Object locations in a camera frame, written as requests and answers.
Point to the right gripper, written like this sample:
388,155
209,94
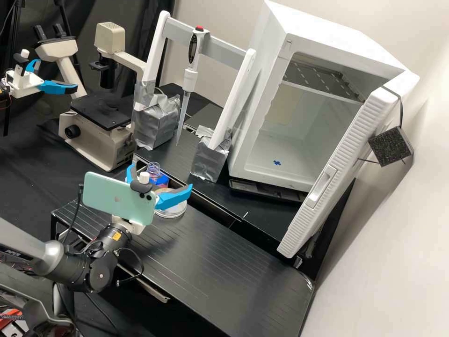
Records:
135,228

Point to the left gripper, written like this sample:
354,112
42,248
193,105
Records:
22,83

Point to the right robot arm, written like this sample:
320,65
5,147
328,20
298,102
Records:
52,258

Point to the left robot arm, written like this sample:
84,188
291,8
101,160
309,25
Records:
2,89

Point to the blue bottle holder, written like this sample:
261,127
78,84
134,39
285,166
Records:
162,181

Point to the small bottle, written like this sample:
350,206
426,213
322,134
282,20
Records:
154,170

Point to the petri dish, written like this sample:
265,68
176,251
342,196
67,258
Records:
173,210

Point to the black platform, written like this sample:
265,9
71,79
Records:
217,196
217,270
203,112

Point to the cream microscope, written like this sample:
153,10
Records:
94,140

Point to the white pipette stand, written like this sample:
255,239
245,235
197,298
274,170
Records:
231,94

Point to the pipette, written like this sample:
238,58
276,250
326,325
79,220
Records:
193,52

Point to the incubator door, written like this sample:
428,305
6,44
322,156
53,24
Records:
340,165

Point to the white incubator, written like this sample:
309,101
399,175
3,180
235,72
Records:
315,42

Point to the right wrist camera phone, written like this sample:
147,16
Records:
115,196

